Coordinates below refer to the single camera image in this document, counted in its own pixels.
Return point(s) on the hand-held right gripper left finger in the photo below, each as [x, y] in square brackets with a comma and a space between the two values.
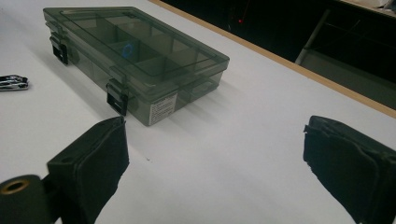
[90, 168]

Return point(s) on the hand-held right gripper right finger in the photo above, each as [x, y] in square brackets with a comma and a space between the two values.
[351, 168]

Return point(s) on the grey translucent compartment box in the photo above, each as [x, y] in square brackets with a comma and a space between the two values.
[162, 71]

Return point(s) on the white metal stand frame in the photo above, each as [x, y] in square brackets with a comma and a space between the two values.
[313, 35]

